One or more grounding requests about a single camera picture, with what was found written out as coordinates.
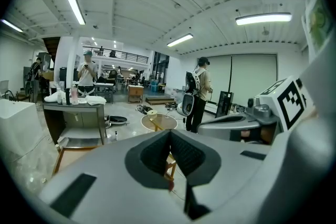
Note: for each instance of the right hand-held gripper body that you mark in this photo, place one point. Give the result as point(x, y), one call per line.
point(273, 102)

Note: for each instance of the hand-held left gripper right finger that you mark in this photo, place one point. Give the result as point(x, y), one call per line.
point(207, 165)

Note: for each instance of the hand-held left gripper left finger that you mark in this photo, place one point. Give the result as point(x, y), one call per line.
point(136, 162)

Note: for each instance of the white roller blind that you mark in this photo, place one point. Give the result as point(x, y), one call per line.
point(221, 78)
point(253, 81)

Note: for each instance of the wooden chair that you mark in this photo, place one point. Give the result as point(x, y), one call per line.
point(171, 168)

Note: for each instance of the white tape roll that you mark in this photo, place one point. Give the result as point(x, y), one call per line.
point(152, 112)

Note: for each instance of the low wooden platform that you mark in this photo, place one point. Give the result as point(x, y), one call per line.
point(160, 100)

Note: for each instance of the wooden cabinet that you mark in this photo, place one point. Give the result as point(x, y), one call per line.
point(135, 93)

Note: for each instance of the wooden stool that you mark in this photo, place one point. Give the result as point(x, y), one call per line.
point(65, 157)

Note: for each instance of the white folded cloth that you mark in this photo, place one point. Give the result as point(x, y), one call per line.
point(95, 100)
point(51, 98)

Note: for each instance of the dark grey table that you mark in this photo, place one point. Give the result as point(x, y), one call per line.
point(78, 107)

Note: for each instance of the long ceiling light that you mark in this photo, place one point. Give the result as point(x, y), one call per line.
point(76, 9)
point(180, 40)
point(11, 25)
point(262, 19)

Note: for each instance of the pink bottle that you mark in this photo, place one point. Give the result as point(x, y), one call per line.
point(74, 95)

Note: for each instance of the person's white printed shirt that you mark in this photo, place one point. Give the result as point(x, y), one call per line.
point(319, 21)

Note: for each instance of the black bottle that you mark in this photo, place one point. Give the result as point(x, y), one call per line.
point(68, 97)

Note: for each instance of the clear bottle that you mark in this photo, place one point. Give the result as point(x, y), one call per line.
point(60, 97)

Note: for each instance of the black balcony railing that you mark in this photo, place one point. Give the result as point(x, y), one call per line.
point(126, 55)

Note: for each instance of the white cabinet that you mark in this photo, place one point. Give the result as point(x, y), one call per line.
point(15, 123)

